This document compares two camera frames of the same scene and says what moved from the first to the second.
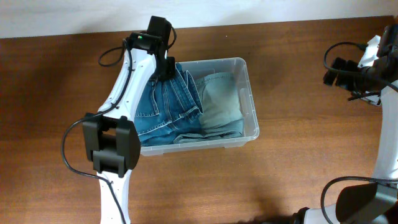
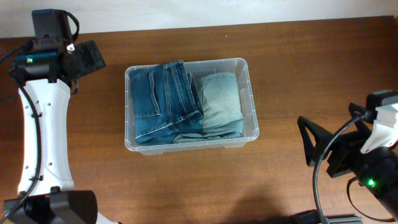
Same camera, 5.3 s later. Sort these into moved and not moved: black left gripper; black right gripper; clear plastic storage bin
Moved: black left gripper; black right gripper
Not moved: clear plastic storage bin
